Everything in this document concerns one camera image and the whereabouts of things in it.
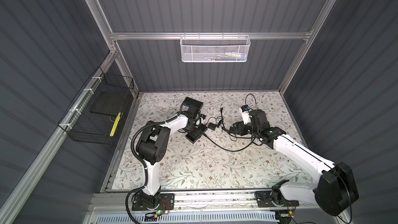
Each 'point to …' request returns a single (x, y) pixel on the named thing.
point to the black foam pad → (110, 102)
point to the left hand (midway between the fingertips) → (194, 132)
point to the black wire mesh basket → (93, 116)
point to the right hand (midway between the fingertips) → (239, 124)
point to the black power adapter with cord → (212, 126)
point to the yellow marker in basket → (115, 124)
